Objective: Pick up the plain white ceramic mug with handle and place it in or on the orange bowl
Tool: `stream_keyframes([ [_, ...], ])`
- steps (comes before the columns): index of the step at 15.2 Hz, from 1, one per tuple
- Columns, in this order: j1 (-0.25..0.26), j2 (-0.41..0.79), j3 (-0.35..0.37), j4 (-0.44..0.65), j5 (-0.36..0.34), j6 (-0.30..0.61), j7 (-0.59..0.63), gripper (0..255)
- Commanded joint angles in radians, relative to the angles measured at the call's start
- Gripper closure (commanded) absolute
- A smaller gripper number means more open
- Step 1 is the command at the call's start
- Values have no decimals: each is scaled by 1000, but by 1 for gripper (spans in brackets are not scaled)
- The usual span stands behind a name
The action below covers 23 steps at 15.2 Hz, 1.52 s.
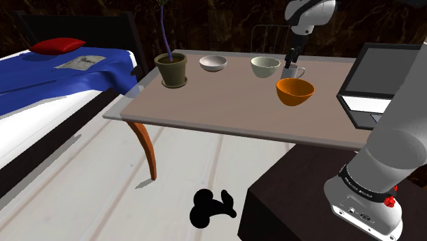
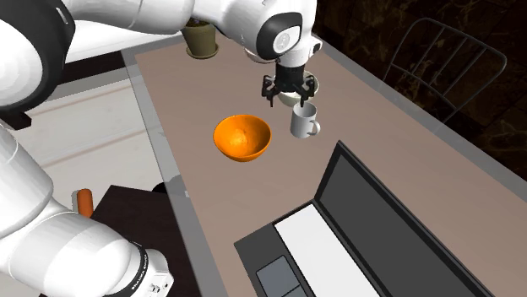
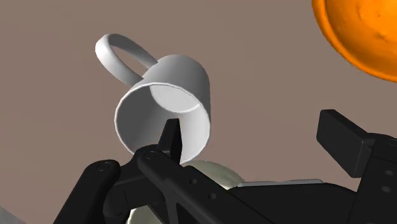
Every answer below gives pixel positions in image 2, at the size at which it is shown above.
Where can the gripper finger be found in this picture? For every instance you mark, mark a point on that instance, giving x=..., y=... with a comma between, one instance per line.
x=307, y=89
x=267, y=91

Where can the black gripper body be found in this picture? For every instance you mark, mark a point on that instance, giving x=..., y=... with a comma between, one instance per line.
x=290, y=74

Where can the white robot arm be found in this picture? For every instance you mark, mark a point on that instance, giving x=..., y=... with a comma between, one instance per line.
x=61, y=251

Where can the cream bowl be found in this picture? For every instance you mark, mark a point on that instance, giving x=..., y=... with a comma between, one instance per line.
x=290, y=98

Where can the white mug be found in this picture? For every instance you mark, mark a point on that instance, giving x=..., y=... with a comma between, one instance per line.
x=302, y=123

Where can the orange bowl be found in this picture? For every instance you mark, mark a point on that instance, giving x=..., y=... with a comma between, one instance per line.
x=242, y=139

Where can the brown table with grey rim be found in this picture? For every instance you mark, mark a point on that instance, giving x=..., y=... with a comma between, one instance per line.
x=197, y=98

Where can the olive green plant pot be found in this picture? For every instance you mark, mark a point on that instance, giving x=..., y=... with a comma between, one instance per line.
x=201, y=43

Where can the dark grey open laptop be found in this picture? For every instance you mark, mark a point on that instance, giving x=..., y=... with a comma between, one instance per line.
x=370, y=230

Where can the dark robot stand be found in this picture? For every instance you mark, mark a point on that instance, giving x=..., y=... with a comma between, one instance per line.
x=144, y=222

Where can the orange cylinder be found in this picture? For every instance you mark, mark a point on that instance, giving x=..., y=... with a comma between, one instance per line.
x=85, y=202

